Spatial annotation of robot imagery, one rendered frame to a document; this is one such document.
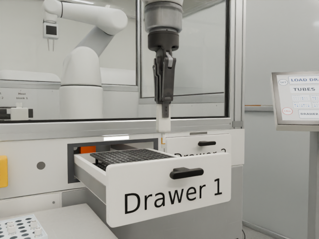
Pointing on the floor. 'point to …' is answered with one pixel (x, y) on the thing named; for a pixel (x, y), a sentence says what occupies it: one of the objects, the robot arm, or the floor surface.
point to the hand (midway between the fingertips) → (163, 117)
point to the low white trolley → (71, 223)
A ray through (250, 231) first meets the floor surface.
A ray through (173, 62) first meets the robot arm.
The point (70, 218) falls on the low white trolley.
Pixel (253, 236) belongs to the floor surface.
